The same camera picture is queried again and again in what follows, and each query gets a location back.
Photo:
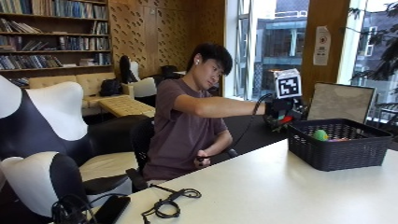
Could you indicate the wooden bookshelf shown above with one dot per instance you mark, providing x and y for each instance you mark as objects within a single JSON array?
[{"x": 53, "y": 34}]

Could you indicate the dark metal chair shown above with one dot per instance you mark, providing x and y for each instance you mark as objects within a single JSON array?
[{"x": 388, "y": 115}]

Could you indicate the black office chair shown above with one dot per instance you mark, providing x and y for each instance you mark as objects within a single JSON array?
[{"x": 141, "y": 140}]

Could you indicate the white marker cube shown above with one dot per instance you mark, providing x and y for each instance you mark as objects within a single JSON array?
[{"x": 288, "y": 84}]

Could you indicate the black bag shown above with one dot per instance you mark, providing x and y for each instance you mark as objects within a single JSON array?
[{"x": 169, "y": 71}]

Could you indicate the rows of books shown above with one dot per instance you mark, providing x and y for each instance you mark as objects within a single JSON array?
[{"x": 79, "y": 43}]

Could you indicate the pink orange toy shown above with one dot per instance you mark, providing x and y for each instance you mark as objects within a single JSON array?
[{"x": 337, "y": 139}]

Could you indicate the beige tufted sofa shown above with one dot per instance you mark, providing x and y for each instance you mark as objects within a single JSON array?
[{"x": 83, "y": 82}]

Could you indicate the red green toy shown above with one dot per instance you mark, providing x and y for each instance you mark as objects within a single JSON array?
[{"x": 284, "y": 121}]

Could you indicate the person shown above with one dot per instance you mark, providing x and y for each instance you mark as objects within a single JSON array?
[{"x": 183, "y": 130}]

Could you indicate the black phone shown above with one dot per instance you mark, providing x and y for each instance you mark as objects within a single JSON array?
[{"x": 112, "y": 210}]

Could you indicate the white black lounge chair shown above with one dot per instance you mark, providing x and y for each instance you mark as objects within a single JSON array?
[{"x": 143, "y": 87}]

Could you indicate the black plastic basket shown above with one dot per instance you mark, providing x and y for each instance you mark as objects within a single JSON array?
[{"x": 340, "y": 152}]

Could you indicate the green leafy plant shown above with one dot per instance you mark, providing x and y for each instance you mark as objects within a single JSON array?
[{"x": 384, "y": 46}]

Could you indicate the white paper notice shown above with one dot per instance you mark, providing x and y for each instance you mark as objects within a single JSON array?
[{"x": 322, "y": 46}]

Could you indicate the small white black chair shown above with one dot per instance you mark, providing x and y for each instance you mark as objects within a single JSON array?
[{"x": 37, "y": 183}]

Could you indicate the large white black chair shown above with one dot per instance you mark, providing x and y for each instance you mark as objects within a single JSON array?
[{"x": 45, "y": 118}]

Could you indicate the green ball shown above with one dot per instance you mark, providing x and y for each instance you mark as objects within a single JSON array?
[{"x": 320, "y": 135}]

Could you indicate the black backpack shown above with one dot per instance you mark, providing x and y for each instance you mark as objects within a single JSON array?
[{"x": 109, "y": 87}]

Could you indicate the beige tufted ottoman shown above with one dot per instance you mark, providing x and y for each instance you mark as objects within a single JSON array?
[{"x": 127, "y": 106}]

